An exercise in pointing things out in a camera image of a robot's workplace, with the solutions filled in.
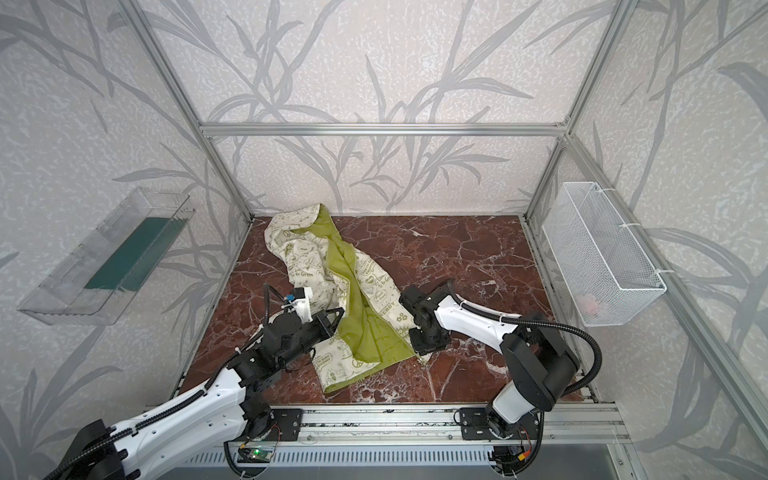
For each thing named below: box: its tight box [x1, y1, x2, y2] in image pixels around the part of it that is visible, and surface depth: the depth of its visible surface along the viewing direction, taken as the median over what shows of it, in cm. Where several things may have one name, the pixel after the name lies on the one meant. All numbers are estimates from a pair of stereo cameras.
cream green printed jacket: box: [264, 204, 428, 393], surface depth 93 cm
